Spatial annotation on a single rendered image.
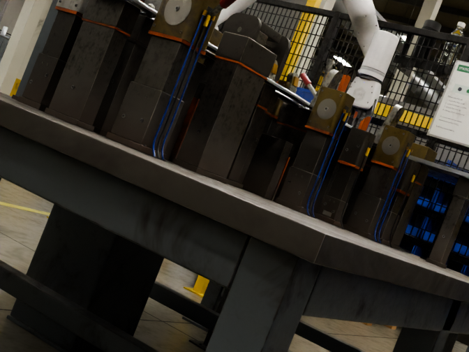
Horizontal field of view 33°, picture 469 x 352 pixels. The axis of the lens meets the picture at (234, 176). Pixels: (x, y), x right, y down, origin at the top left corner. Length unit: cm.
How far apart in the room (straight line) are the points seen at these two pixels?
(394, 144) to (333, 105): 35
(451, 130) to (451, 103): 11
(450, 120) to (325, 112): 102
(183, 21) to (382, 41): 112
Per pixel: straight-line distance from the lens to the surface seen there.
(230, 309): 107
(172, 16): 170
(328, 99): 221
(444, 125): 314
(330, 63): 276
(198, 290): 482
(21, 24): 934
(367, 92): 264
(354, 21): 272
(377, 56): 266
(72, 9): 194
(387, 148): 249
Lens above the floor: 72
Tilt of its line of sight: level
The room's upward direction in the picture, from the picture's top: 22 degrees clockwise
